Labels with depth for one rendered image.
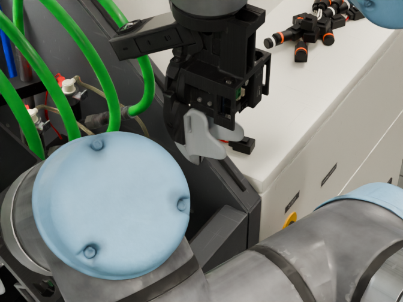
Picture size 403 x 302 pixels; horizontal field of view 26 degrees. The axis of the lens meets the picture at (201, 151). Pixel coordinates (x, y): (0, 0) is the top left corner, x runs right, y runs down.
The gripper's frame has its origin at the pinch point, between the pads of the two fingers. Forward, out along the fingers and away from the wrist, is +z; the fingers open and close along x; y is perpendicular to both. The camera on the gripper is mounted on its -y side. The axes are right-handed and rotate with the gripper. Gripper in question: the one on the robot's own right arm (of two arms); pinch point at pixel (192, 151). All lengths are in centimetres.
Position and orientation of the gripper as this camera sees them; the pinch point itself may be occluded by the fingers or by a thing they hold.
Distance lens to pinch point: 96.0
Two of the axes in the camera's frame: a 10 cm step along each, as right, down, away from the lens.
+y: 8.4, 3.6, -4.1
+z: 0.0, 7.5, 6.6
